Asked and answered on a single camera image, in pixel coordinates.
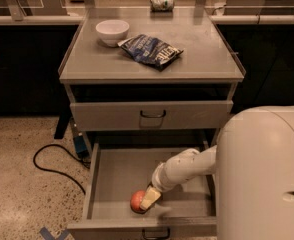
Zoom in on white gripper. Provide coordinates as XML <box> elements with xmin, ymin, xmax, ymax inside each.
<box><xmin>139</xmin><ymin>163</ymin><xmax>174</xmax><ymax>211</ymax></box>

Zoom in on red apple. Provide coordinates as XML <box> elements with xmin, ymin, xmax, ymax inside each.
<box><xmin>130</xmin><ymin>190</ymin><xmax>145</xmax><ymax>213</ymax></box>

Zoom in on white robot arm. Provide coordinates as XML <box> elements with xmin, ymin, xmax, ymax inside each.
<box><xmin>140</xmin><ymin>106</ymin><xmax>294</xmax><ymax>240</ymax></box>

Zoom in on open middle drawer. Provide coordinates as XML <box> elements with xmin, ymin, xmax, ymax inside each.
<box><xmin>68</xmin><ymin>143</ymin><xmax>216</xmax><ymax>240</ymax></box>

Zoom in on closed top drawer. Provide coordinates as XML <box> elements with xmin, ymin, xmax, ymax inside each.
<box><xmin>70</xmin><ymin>101</ymin><xmax>233</xmax><ymax>131</ymax></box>

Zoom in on grey drawer cabinet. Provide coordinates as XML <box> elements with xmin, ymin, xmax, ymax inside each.
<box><xmin>60</xmin><ymin>7</ymin><xmax>244</xmax><ymax>148</ymax></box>

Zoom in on long dark counter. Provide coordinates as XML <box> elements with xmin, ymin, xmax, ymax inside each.
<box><xmin>0</xmin><ymin>24</ymin><xmax>294</xmax><ymax>114</ymax></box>

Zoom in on blue power box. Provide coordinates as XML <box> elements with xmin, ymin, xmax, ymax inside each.
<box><xmin>73</xmin><ymin>135</ymin><xmax>88</xmax><ymax>158</ymax></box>

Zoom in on blue tape cross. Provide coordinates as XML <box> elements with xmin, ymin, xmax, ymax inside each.
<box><xmin>39</xmin><ymin>226</ymin><xmax>70</xmax><ymax>240</ymax></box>

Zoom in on blue chip bag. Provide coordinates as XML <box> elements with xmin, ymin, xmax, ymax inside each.
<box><xmin>118</xmin><ymin>34</ymin><xmax>183</xmax><ymax>71</ymax></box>

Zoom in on white ceramic bowl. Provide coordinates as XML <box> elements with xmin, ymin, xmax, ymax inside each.
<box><xmin>96</xmin><ymin>20</ymin><xmax>130</xmax><ymax>47</ymax></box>

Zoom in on crumpled white green can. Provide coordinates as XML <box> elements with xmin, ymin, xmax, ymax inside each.
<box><xmin>150</xmin><ymin>0</ymin><xmax>175</xmax><ymax>12</ymax></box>

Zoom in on black middle drawer handle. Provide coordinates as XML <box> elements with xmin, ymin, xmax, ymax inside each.
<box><xmin>141</xmin><ymin>229</ymin><xmax>171</xmax><ymax>240</ymax></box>

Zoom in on black drawer handle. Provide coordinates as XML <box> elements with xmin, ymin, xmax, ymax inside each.
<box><xmin>141</xmin><ymin>229</ymin><xmax>171</xmax><ymax>240</ymax></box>
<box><xmin>140</xmin><ymin>110</ymin><xmax>167</xmax><ymax>119</ymax></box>

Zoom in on black top drawer handle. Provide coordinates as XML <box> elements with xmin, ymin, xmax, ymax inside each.
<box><xmin>140</xmin><ymin>110</ymin><xmax>167</xmax><ymax>119</ymax></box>

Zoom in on black floor cable left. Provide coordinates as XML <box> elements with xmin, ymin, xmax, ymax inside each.
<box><xmin>32</xmin><ymin>143</ymin><xmax>91</xmax><ymax>196</ymax></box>

